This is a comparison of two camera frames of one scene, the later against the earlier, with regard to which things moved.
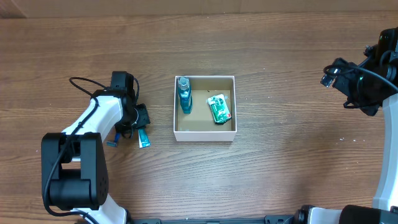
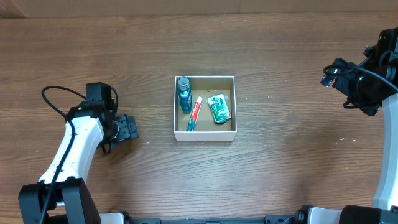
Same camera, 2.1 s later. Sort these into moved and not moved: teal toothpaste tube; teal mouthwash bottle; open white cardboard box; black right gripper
Moved: teal toothpaste tube
Not moved: open white cardboard box; teal mouthwash bottle; black right gripper
